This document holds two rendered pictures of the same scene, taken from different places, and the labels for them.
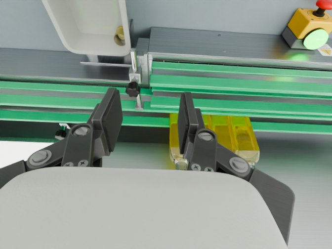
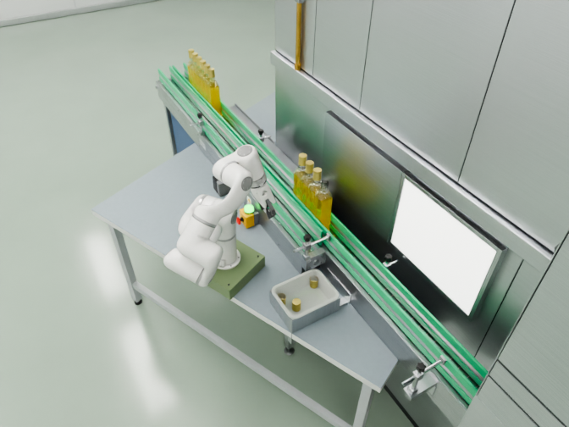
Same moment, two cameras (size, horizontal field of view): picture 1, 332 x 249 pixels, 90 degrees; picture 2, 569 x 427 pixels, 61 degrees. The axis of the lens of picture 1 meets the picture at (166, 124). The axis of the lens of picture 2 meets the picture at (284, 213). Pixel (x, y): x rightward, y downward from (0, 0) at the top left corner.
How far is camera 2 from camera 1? 164 cm
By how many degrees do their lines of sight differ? 45
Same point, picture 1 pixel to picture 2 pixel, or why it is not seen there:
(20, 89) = (381, 301)
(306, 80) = not seen: hidden behind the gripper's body
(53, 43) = (359, 323)
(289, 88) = not seen: hidden behind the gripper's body
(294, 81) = not seen: hidden behind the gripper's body
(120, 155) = (373, 218)
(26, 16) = (348, 337)
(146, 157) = (361, 205)
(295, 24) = (251, 222)
